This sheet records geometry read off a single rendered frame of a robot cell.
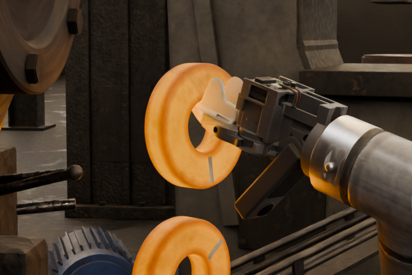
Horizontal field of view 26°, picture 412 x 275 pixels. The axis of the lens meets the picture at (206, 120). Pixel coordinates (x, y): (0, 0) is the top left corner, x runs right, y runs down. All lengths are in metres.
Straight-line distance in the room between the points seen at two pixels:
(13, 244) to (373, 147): 0.39
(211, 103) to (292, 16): 2.27
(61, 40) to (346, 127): 0.35
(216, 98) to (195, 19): 2.39
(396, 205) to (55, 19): 0.39
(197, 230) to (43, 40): 0.49
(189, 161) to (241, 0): 2.33
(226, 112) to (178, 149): 0.07
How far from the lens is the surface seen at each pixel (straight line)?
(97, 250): 2.89
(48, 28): 0.75
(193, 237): 1.15
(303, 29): 3.36
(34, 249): 0.97
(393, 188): 0.91
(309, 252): 1.32
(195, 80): 1.09
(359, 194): 0.94
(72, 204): 0.79
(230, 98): 1.10
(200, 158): 1.11
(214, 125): 1.04
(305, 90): 1.03
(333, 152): 0.95
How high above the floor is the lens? 1.02
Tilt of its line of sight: 6 degrees down
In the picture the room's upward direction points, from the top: straight up
